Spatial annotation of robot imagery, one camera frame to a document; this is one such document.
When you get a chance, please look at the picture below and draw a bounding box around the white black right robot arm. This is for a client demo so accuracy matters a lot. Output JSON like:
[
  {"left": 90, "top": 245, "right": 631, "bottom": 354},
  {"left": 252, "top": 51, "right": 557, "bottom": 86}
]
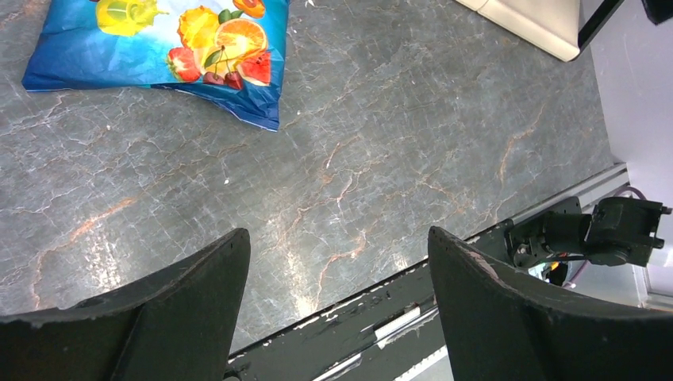
[{"left": 505, "top": 197, "right": 672, "bottom": 287}]

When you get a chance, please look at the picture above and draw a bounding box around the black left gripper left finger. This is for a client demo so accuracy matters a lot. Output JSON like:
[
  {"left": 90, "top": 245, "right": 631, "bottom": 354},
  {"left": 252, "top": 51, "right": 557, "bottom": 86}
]
[{"left": 1, "top": 229, "right": 251, "bottom": 380}]

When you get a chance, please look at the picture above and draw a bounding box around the cream three-tier shelf rack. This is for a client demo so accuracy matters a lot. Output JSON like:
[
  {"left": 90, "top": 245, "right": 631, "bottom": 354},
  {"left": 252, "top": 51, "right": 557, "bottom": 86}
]
[{"left": 457, "top": 0, "right": 622, "bottom": 62}]

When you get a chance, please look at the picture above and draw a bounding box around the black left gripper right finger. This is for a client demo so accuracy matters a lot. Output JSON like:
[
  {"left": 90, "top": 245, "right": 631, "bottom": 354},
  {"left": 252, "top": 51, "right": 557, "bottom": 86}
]
[{"left": 428, "top": 226, "right": 672, "bottom": 380}]

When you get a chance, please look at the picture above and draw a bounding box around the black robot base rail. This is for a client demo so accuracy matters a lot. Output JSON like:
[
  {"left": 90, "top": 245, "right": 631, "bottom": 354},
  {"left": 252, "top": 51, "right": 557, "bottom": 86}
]
[{"left": 225, "top": 259, "right": 446, "bottom": 380}]

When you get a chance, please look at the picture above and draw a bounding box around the blue Slendy bag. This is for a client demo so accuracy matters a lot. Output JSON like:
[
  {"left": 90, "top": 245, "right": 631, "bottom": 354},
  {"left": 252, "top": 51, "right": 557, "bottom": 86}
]
[{"left": 22, "top": 1, "right": 290, "bottom": 131}]

